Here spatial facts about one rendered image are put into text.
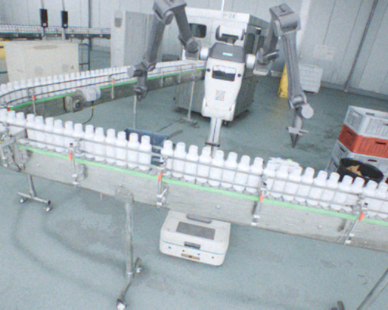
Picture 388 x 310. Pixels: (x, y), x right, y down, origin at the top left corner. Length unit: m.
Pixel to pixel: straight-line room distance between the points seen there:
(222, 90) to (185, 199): 0.74
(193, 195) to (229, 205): 0.18
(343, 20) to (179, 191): 12.97
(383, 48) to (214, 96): 13.14
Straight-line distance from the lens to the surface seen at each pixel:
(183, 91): 5.21
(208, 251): 2.04
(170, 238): 2.01
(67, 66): 5.37
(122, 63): 7.10
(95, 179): 1.40
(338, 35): 13.70
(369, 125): 3.24
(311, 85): 10.63
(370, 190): 1.35
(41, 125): 1.51
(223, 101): 1.67
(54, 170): 1.53
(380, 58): 14.51
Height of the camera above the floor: 1.66
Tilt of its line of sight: 27 degrees down
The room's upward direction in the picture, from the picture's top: 8 degrees clockwise
